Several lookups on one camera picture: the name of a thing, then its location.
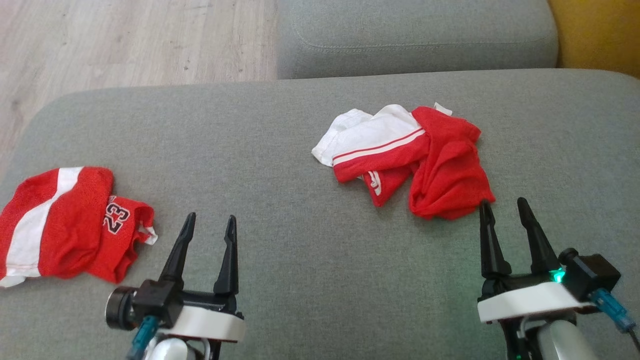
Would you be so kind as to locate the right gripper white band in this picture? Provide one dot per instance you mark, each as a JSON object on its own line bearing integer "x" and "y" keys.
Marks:
{"x": 525, "y": 300}

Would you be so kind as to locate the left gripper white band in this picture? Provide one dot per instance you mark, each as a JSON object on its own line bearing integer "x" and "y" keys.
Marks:
{"x": 210, "y": 322}

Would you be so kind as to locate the red white basketball jersey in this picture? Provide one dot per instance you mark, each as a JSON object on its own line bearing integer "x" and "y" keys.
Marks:
{"x": 445, "y": 165}

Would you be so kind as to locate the red number 23 jersey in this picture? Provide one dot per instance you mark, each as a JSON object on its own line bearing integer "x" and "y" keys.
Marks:
{"x": 75, "y": 220}

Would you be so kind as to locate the large grey sofa seat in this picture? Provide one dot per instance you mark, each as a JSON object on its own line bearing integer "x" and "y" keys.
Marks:
{"x": 300, "y": 250}

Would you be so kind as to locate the large yellow sofa back cushion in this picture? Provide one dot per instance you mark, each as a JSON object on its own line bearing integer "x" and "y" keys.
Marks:
{"x": 600, "y": 30}

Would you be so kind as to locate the grey sofa seat cushion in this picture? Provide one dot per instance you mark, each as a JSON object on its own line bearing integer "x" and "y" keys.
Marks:
{"x": 415, "y": 30}

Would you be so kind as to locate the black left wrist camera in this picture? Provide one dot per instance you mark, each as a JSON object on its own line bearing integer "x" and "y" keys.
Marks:
{"x": 155, "y": 300}

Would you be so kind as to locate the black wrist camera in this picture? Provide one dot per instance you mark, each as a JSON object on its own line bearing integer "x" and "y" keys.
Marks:
{"x": 592, "y": 272}
{"x": 155, "y": 300}

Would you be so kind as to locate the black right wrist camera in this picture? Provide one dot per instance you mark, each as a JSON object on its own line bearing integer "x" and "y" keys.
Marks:
{"x": 592, "y": 272}

